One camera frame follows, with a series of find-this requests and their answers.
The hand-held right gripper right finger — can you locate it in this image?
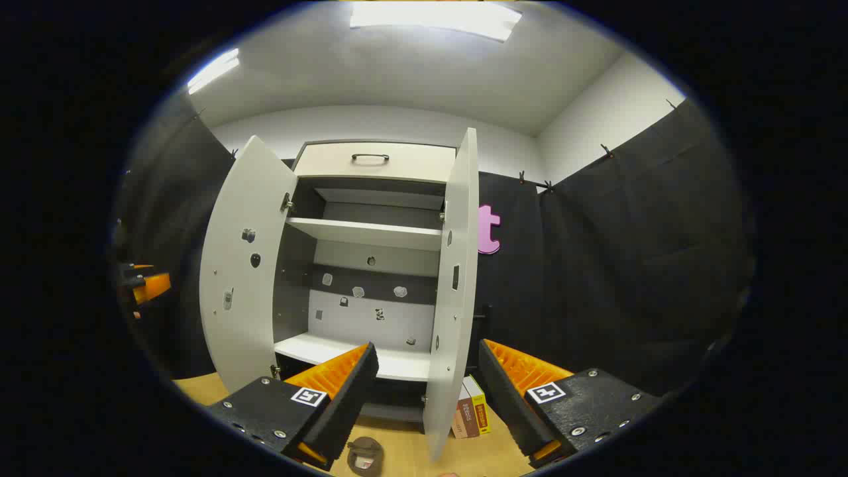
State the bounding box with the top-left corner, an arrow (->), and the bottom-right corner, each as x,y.
478,339 -> 663,470

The white cabinet shelf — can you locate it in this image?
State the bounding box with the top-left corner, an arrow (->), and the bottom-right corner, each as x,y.
286,217 -> 443,251

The brown fuzzy shoe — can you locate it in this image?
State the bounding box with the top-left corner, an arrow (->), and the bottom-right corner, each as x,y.
346,437 -> 385,477

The yellow cardboard box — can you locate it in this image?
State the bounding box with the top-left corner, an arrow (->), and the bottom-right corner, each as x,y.
462,375 -> 491,435

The large ceiling light panel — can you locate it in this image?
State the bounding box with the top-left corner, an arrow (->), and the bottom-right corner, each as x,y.
350,1 -> 523,42

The white shoe cabinet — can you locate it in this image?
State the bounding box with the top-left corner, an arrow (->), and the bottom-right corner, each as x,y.
199,127 -> 479,461

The small ceiling light panel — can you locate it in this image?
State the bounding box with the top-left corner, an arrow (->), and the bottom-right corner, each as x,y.
187,48 -> 240,95

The brown cardboard box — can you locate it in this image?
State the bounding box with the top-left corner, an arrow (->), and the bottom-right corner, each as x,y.
452,383 -> 480,439

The white cabinet door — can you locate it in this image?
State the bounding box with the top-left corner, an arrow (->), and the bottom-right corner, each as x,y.
424,127 -> 479,461
199,135 -> 299,395

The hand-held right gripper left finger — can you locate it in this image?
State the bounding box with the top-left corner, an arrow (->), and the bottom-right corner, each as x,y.
205,342 -> 380,472

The cream cabinet drawer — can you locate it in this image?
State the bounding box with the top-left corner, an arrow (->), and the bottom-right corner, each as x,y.
293,141 -> 458,184

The black backdrop cloth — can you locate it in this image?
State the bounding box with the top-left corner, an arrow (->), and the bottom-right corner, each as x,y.
113,93 -> 756,398

